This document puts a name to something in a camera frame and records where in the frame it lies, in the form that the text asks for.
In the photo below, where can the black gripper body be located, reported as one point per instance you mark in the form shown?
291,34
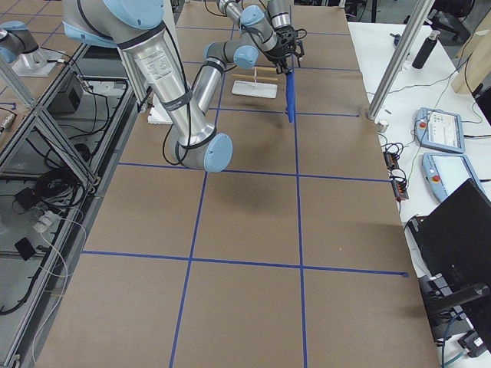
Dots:
279,53

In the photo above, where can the blue towel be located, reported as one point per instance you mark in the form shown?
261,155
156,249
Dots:
290,95

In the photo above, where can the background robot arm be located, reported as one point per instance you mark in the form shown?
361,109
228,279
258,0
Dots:
16,39

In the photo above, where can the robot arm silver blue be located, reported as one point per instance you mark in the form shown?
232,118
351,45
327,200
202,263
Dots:
138,28
267,32

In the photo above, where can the right wooden rack rod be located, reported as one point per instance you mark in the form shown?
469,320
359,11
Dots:
254,77

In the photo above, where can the white towel rack base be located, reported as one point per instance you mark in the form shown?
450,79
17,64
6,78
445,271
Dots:
254,89

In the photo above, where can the black water bottle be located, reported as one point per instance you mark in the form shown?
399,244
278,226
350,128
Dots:
425,50

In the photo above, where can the upper blue teach pendant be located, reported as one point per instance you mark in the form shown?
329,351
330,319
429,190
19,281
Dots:
439,130

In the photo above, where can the blue teach pendant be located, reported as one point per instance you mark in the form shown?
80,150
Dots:
447,172
439,130

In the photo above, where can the lower blue teach pendant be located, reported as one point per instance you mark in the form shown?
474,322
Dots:
447,172

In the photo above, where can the black laptop monitor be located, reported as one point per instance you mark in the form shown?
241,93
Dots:
454,239

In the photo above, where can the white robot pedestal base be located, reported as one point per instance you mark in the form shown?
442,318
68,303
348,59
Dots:
157,114

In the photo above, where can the aluminium frame post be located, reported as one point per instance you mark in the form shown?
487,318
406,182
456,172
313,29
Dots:
417,18

